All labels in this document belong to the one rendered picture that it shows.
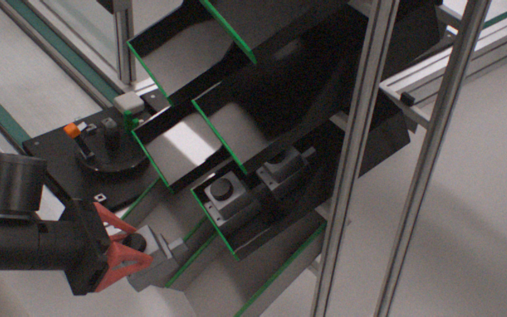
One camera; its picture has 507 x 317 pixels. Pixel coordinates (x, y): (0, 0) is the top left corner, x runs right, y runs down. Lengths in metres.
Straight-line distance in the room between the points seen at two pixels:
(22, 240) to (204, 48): 0.35
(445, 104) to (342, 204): 0.19
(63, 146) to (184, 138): 0.41
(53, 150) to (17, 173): 0.63
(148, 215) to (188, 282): 0.15
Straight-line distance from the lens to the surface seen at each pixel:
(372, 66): 0.86
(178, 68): 1.04
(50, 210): 1.43
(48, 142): 1.53
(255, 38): 0.84
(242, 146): 0.94
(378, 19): 0.84
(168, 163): 1.15
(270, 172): 1.01
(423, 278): 1.50
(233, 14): 0.87
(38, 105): 1.71
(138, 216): 1.31
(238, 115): 0.97
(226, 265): 1.21
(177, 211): 1.27
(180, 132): 1.17
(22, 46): 1.88
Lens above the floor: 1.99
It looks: 43 degrees down
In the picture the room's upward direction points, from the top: 5 degrees clockwise
